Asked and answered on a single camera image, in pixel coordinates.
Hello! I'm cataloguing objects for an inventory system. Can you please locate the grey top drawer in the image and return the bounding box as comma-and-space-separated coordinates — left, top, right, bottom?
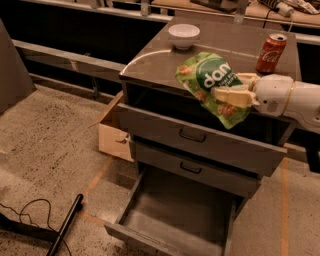
118, 103, 287, 176

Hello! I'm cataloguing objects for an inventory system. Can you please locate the grey panel at left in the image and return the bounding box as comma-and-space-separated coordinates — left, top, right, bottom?
0, 19, 36, 114

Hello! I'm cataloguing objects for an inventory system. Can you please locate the wooden background table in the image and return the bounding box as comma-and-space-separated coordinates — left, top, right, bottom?
152, 0, 320, 28

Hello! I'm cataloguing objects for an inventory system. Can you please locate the grey bottom drawer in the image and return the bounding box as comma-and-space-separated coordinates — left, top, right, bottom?
105, 167, 237, 256

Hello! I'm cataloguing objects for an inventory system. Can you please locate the grey drawer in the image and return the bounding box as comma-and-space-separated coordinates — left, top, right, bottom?
105, 167, 237, 256
118, 103, 287, 176
131, 141, 260, 198

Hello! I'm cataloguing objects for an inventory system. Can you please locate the white ceramic bowl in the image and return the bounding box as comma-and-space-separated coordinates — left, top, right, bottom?
168, 24, 200, 50

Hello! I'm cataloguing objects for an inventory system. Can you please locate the red coca-cola can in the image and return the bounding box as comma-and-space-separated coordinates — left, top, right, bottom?
256, 33, 287, 74

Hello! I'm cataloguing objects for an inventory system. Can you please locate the grey metal rail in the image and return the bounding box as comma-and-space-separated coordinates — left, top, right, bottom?
13, 40, 125, 83

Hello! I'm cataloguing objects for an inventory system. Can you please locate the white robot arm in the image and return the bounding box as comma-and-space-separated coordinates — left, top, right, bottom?
213, 73, 320, 134

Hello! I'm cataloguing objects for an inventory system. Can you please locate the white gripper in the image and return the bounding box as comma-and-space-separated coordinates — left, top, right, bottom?
214, 73, 294, 117

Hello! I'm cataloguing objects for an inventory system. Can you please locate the cardboard box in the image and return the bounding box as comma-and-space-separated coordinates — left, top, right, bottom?
90, 91, 133, 162

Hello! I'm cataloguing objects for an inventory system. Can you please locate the green rice chip bag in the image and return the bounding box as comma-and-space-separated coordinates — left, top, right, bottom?
175, 52, 249, 129

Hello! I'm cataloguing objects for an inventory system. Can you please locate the black metal pole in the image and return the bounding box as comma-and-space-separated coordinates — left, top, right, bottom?
46, 194, 83, 256

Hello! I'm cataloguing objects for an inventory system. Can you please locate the grey middle drawer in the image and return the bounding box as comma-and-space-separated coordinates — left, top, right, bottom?
131, 141, 260, 198

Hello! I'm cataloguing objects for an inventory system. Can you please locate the grey drawer cabinet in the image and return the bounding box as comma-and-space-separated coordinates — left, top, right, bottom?
119, 20, 292, 207

